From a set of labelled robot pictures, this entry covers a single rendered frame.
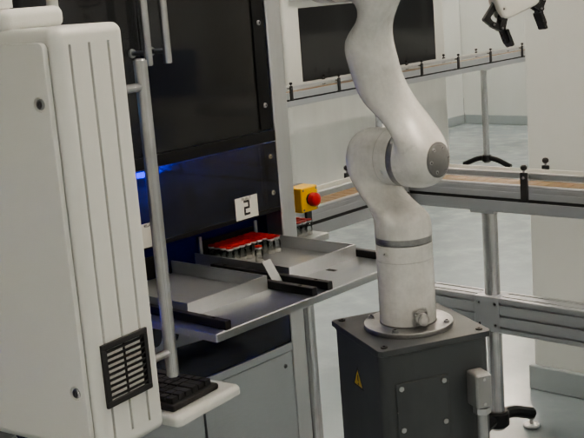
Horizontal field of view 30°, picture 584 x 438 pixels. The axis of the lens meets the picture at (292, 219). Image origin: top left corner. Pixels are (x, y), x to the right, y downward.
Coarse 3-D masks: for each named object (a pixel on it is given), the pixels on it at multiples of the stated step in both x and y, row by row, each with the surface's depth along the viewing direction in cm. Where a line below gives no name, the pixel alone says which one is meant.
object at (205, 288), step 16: (176, 272) 283; (192, 272) 279; (208, 272) 275; (224, 272) 271; (240, 272) 267; (176, 288) 269; (192, 288) 268; (208, 288) 267; (224, 288) 266; (240, 288) 255; (256, 288) 259; (176, 304) 245; (192, 304) 244; (208, 304) 248; (224, 304) 251
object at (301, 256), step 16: (288, 240) 301; (304, 240) 297; (320, 240) 293; (208, 256) 286; (272, 256) 293; (288, 256) 292; (304, 256) 290; (320, 256) 276; (336, 256) 280; (352, 256) 285; (288, 272) 268; (304, 272) 272
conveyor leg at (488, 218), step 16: (496, 224) 353; (496, 240) 354; (496, 256) 355; (496, 272) 356; (496, 288) 357; (496, 336) 360; (496, 352) 361; (496, 368) 363; (496, 384) 364; (496, 400) 365
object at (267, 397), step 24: (264, 360) 302; (288, 360) 309; (240, 384) 295; (264, 384) 303; (288, 384) 310; (216, 408) 290; (240, 408) 296; (264, 408) 304; (288, 408) 311; (168, 432) 277; (192, 432) 284; (216, 432) 290; (240, 432) 297; (264, 432) 304; (288, 432) 312
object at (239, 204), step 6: (240, 198) 289; (246, 198) 291; (252, 198) 293; (240, 204) 289; (246, 204) 291; (252, 204) 293; (240, 210) 290; (246, 210) 291; (252, 210) 293; (240, 216) 290; (246, 216) 292; (252, 216) 293
